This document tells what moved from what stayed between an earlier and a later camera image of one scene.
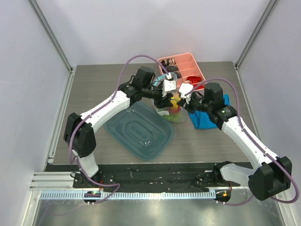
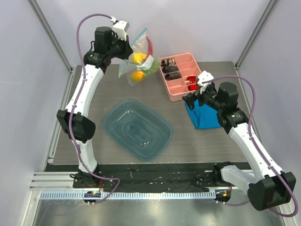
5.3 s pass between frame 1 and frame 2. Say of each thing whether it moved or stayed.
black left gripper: moved
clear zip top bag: moved
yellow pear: moved
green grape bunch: moved
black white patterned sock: stayed
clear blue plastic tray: stayed
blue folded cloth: stayed
